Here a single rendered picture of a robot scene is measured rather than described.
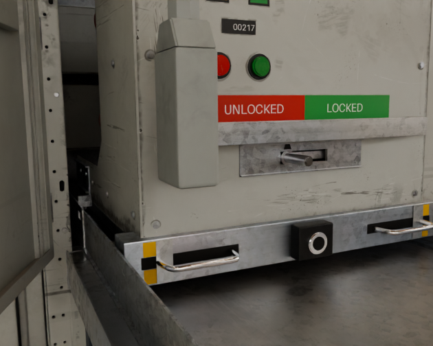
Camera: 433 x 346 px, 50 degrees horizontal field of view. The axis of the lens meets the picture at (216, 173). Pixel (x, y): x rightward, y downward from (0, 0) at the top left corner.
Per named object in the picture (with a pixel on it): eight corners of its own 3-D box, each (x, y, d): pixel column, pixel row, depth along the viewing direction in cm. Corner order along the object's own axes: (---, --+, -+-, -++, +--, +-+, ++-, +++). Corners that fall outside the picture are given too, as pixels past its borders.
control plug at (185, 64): (220, 186, 50) (219, 16, 47) (178, 190, 48) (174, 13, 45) (193, 176, 57) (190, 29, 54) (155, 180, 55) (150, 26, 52)
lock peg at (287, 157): (315, 169, 62) (316, 139, 61) (302, 170, 61) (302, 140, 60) (289, 164, 67) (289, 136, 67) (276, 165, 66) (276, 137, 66)
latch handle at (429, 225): (442, 228, 74) (442, 223, 74) (390, 237, 70) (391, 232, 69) (416, 221, 79) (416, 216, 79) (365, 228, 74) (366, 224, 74)
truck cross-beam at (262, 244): (437, 235, 80) (439, 200, 79) (125, 290, 57) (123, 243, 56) (414, 228, 84) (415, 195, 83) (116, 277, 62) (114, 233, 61)
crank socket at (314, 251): (335, 257, 67) (336, 223, 66) (301, 263, 65) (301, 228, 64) (323, 251, 70) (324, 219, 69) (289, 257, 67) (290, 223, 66)
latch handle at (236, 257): (247, 261, 59) (247, 255, 59) (165, 275, 55) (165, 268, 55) (229, 250, 64) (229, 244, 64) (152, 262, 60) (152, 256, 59)
